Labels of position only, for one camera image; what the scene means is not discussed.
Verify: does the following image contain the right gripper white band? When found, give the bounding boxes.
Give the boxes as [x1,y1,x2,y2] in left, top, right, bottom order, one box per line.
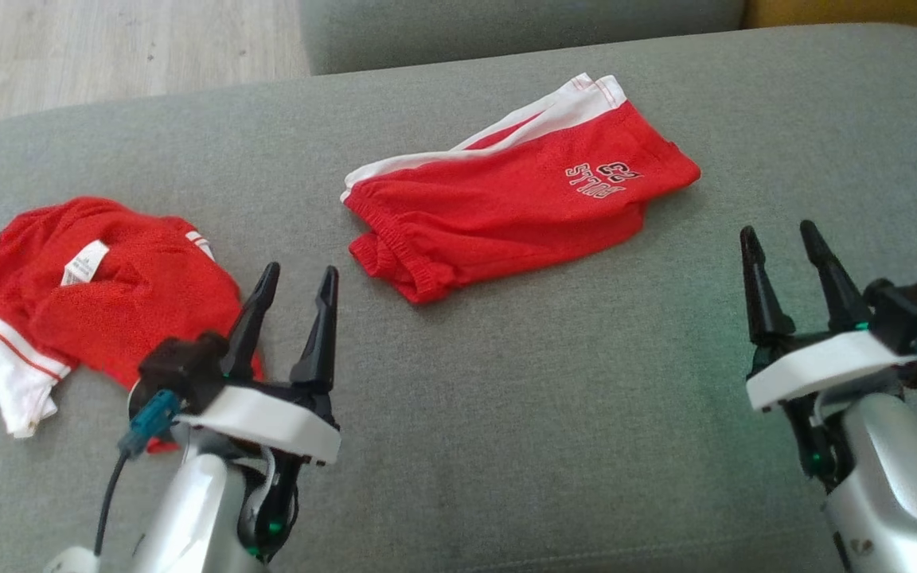
[739,220,917,491]

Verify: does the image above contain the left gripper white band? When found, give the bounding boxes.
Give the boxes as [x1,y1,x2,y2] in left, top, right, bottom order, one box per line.
[176,262,342,559]

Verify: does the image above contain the red basketball jersey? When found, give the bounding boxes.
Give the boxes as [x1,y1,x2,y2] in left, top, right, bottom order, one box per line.
[0,197,265,455]

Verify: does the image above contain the red shorts with white stripe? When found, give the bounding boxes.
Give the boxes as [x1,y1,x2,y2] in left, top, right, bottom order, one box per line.
[339,73,702,306]

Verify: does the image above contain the yellow cushion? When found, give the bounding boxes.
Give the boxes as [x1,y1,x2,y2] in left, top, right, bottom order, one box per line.
[741,0,917,50]

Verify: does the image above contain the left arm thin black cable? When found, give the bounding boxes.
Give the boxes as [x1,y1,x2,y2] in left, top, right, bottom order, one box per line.
[94,450,130,558]

